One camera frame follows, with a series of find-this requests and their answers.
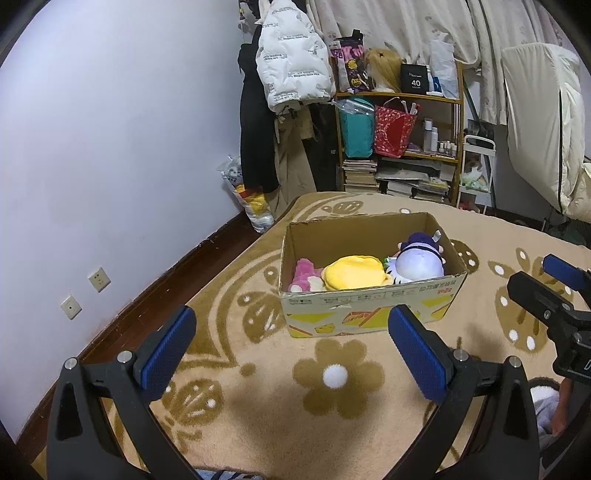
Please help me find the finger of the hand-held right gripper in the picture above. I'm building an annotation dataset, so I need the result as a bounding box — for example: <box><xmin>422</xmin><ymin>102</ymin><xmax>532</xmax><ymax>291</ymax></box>
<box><xmin>542</xmin><ymin>253</ymin><xmax>591</xmax><ymax>292</ymax></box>
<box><xmin>506</xmin><ymin>271</ymin><xmax>580</xmax><ymax>334</ymax></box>

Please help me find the pink plush toy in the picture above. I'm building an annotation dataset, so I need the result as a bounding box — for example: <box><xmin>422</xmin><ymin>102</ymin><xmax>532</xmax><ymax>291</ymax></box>
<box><xmin>288</xmin><ymin>257</ymin><xmax>326</xmax><ymax>294</ymax></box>

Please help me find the beige patterned rug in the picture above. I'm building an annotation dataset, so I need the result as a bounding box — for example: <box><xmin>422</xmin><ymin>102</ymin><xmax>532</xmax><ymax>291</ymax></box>
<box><xmin>28</xmin><ymin>191</ymin><xmax>591</xmax><ymax>480</ymax></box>

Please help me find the white plastic bag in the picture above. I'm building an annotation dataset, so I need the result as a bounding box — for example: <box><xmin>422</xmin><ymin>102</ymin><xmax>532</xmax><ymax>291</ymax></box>
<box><xmin>428</xmin><ymin>39</ymin><xmax>461</xmax><ymax>100</ymax></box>

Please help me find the yellow dog plush toy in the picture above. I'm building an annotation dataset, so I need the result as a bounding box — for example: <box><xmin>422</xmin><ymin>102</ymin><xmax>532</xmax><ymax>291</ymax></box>
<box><xmin>321</xmin><ymin>255</ymin><xmax>395</xmax><ymax>291</ymax></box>

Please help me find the printed cardboard box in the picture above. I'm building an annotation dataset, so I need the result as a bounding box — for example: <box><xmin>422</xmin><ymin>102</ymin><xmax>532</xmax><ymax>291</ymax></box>
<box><xmin>278</xmin><ymin>212</ymin><xmax>468</xmax><ymax>340</ymax></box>

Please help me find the purple printed bag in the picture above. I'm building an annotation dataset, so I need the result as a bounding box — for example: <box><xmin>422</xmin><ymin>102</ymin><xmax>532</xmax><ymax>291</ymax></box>
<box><xmin>329</xmin><ymin>30</ymin><xmax>378</xmax><ymax>93</ymax></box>

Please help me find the teal bag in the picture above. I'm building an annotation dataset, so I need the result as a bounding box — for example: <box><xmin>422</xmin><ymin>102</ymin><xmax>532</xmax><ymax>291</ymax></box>
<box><xmin>338</xmin><ymin>98</ymin><xmax>376</xmax><ymax>160</ymax></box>

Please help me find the black box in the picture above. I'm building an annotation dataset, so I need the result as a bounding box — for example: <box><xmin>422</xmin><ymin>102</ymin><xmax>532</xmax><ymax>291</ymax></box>
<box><xmin>399</xmin><ymin>63</ymin><xmax>431</xmax><ymax>96</ymax></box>

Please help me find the person's right hand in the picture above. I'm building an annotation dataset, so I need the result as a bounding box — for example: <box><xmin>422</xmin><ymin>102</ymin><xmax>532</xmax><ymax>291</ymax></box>
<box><xmin>551</xmin><ymin>382</ymin><xmax>573</xmax><ymax>438</ymax></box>

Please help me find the white puffer jacket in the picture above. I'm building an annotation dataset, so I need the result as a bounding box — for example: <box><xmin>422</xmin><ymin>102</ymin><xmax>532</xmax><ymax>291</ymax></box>
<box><xmin>255</xmin><ymin>0</ymin><xmax>334</xmax><ymax>114</ymax></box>

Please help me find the black garment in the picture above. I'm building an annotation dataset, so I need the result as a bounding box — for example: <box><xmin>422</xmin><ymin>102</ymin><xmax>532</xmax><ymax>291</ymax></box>
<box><xmin>306</xmin><ymin>102</ymin><xmax>341</xmax><ymax>193</ymax></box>

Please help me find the stack of books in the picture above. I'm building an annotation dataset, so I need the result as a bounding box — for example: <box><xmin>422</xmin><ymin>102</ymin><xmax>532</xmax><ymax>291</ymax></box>
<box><xmin>342</xmin><ymin>158</ymin><xmax>379</xmax><ymax>195</ymax></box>

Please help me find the white cart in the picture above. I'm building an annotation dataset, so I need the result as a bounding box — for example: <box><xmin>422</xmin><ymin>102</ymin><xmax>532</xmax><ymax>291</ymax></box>
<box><xmin>458</xmin><ymin>134</ymin><xmax>498</xmax><ymax>214</ymax></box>

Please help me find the wooden shelf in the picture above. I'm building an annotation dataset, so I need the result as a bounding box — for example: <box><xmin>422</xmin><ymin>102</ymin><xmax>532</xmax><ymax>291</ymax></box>
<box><xmin>332</xmin><ymin>60</ymin><xmax>465</xmax><ymax>209</ymax></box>

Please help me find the pile of magazines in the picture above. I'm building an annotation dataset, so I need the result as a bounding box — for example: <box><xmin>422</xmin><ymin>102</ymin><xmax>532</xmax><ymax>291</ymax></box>
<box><xmin>376</xmin><ymin>159</ymin><xmax>456</xmax><ymax>205</ymax></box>

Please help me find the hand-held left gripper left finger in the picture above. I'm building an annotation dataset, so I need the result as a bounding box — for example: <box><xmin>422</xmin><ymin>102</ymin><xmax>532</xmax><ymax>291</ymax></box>
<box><xmin>46</xmin><ymin>304</ymin><xmax>199</xmax><ymax>480</ymax></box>

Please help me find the white wall socket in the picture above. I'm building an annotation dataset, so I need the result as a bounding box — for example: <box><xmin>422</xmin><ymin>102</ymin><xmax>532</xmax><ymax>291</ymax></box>
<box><xmin>88</xmin><ymin>267</ymin><xmax>112</xmax><ymax>293</ymax></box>
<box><xmin>60</xmin><ymin>294</ymin><xmax>83</xmax><ymax>320</ymax></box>

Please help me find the black coat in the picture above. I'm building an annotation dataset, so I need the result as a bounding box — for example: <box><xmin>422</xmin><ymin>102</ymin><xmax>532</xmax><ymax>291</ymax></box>
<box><xmin>237</xmin><ymin>43</ymin><xmax>281</xmax><ymax>193</ymax></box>

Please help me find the purple plush doll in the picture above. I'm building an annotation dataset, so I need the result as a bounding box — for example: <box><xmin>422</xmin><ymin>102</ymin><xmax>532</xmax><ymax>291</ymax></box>
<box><xmin>385</xmin><ymin>231</ymin><xmax>448</xmax><ymax>284</ymax></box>

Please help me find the blonde wig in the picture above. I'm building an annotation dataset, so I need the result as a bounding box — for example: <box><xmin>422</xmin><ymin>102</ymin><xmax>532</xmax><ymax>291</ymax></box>
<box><xmin>366</xmin><ymin>47</ymin><xmax>408</xmax><ymax>93</ymax></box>

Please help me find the white cover with black trim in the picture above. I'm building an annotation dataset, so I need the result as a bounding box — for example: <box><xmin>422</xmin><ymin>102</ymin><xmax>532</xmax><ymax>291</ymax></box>
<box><xmin>500</xmin><ymin>42</ymin><xmax>591</xmax><ymax>219</ymax></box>

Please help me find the beige patterned curtain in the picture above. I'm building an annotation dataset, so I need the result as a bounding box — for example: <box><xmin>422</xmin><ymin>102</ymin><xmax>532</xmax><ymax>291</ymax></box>
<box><xmin>306</xmin><ymin>0</ymin><xmax>591</xmax><ymax>126</ymax></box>

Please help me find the clear plastic bag with items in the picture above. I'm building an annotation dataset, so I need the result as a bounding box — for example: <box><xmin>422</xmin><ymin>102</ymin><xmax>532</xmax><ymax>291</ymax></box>
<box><xmin>217</xmin><ymin>154</ymin><xmax>279</xmax><ymax>234</ymax></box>

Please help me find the red patterned bag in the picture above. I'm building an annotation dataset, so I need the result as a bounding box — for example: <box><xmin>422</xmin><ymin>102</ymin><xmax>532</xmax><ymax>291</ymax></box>
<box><xmin>373</xmin><ymin>98</ymin><xmax>419</xmax><ymax>160</ymax></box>

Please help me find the lavender fleece blanket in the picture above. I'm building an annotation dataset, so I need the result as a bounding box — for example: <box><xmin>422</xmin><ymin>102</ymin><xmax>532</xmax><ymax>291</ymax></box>
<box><xmin>529</xmin><ymin>383</ymin><xmax>562</xmax><ymax>437</ymax></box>

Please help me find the beige coat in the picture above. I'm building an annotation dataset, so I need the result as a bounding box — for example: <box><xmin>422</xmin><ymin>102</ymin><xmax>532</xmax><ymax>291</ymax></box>
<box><xmin>274</xmin><ymin>104</ymin><xmax>320</xmax><ymax>219</ymax></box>

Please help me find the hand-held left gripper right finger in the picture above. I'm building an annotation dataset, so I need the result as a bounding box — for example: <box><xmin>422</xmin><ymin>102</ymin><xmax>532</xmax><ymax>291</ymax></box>
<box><xmin>387</xmin><ymin>304</ymin><xmax>541</xmax><ymax>480</ymax></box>

